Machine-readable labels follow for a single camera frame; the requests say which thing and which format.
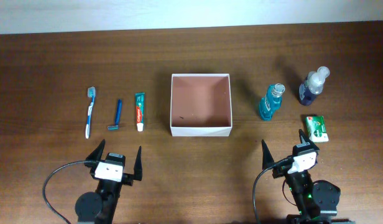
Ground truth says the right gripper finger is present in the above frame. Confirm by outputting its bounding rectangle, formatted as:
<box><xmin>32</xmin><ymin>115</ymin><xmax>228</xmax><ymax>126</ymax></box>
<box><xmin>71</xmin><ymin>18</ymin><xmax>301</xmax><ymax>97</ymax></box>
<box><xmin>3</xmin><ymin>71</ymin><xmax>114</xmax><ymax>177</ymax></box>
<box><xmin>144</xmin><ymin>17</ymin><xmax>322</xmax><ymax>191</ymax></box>
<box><xmin>298</xmin><ymin>129</ymin><xmax>310</xmax><ymax>145</ymax></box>
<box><xmin>261</xmin><ymin>140</ymin><xmax>275</xmax><ymax>170</ymax></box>

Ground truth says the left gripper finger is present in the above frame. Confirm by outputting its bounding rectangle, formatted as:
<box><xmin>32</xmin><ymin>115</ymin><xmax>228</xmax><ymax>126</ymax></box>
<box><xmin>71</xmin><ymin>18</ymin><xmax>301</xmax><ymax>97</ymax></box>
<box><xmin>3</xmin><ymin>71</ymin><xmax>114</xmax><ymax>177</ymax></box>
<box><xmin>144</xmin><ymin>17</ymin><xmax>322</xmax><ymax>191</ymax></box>
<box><xmin>134</xmin><ymin>146</ymin><xmax>143</xmax><ymax>181</ymax></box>
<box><xmin>85</xmin><ymin>139</ymin><xmax>106</xmax><ymax>161</ymax></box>

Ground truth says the blue disposable razor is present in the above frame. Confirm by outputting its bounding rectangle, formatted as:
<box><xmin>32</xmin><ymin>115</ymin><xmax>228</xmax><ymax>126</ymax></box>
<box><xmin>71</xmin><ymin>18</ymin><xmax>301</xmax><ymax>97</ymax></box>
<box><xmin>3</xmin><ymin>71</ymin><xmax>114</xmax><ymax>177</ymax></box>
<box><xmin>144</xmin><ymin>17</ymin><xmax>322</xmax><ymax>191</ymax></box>
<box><xmin>108</xmin><ymin>99</ymin><xmax>122</xmax><ymax>131</ymax></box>

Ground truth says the blue white toothbrush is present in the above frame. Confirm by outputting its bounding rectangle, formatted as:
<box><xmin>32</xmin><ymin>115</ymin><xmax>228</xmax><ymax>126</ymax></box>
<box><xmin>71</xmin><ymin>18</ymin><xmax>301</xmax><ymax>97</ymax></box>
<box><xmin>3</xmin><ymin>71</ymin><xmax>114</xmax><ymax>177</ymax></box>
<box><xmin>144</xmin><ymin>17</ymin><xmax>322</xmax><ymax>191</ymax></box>
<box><xmin>85</xmin><ymin>86</ymin><xmax>96</xmax><ymax>139</ymax></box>

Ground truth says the green red toothpaste tube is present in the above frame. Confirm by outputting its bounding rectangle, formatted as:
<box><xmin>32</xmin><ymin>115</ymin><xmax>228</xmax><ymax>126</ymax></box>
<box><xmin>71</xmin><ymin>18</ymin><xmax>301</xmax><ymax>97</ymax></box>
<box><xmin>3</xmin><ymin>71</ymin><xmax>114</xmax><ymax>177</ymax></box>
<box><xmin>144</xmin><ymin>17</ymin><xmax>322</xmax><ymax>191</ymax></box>
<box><xmin>135</xmin><ymin>92</ymin><xmax>145</xmax><ymax>132</ymax></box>

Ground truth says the white pink cardboard box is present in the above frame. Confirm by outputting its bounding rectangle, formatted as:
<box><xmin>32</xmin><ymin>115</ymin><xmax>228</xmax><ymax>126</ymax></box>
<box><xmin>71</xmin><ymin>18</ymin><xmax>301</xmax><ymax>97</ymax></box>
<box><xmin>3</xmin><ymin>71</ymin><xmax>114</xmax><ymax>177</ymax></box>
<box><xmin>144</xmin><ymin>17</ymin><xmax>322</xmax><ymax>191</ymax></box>
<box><xmin>170</xmin><ymin>73</ymin><xmax>233</xmax><ymax>137</ymax></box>

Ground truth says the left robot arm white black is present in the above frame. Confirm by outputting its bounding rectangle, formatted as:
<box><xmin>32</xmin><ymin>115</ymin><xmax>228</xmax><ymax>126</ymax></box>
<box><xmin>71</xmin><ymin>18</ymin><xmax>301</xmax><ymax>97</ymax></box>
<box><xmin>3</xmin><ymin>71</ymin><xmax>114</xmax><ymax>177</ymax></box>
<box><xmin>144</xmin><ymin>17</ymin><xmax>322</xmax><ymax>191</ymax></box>
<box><xmin>75</xmin><ymin>140</ymin><xmax>143</xmax><ymax>224</ymax></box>

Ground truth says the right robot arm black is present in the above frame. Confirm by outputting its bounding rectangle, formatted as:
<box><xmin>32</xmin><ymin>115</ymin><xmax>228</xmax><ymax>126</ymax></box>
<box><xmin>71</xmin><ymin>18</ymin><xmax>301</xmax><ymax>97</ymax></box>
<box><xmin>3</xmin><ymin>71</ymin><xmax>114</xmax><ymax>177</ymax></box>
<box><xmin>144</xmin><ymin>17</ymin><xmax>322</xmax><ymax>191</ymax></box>
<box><xmin>252</xmin><ymin>129</ymin><xmax>353</xmax><ymax>223</ymax></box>

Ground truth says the green white soap box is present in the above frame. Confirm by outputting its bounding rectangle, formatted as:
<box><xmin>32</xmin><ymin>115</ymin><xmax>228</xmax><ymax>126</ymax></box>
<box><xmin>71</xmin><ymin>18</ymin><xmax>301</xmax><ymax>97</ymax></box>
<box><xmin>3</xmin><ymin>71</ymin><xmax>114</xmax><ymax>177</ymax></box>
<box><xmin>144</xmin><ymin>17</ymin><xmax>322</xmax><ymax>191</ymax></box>
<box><xmin>305</xmin><ymin>116</ymin><xmax>329</xmax><ymax>142</ymax></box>

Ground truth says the teal mouthwash bottle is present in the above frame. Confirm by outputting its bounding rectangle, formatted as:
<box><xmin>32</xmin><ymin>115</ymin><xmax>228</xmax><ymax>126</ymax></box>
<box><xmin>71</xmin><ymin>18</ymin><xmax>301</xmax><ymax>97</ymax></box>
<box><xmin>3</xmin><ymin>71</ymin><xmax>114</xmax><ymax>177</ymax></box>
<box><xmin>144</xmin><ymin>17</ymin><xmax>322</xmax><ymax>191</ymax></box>
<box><xmin>259</xmin><ymin>83</ymin><xmax>285</xmax><ymax>121</ymax></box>

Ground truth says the blue foam soap bottle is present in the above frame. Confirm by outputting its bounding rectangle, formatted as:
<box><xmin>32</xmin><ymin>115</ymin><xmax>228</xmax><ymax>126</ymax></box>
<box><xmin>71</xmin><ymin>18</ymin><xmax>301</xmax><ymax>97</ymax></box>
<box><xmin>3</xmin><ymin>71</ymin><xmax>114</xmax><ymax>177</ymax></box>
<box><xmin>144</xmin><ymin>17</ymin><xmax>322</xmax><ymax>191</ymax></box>
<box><xmin>299</xmin><ymin>66</ymin><xmax>330</xmax><ymax>106</ymax></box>

